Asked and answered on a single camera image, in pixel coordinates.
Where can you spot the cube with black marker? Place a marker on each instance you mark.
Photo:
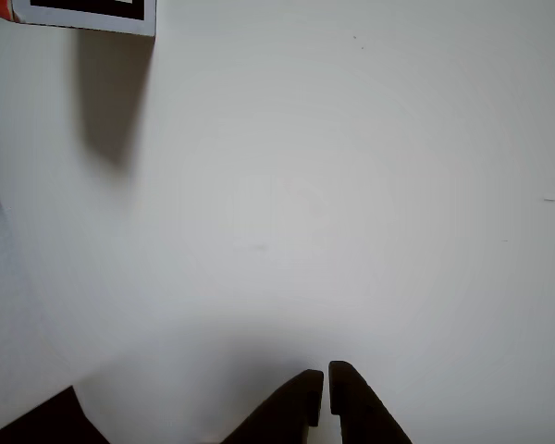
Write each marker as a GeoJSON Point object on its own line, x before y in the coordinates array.
{"type": "Point", "coordinates": [88, 9]}

